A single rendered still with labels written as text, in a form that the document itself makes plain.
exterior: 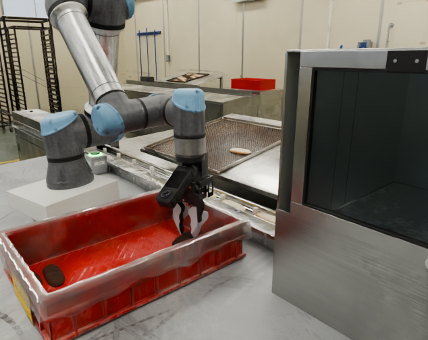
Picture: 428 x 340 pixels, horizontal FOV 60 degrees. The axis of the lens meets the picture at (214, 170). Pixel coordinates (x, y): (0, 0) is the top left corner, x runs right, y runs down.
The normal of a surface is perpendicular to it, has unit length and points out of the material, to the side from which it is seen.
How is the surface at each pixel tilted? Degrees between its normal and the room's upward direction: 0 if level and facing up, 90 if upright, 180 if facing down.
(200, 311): 0
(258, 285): 0
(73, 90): 90
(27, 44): 90
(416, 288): 90
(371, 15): 90
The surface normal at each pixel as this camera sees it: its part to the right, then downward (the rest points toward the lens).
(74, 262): 0.00, -0.96
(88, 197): 0.78, 0.18
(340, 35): -0.75, 0.19
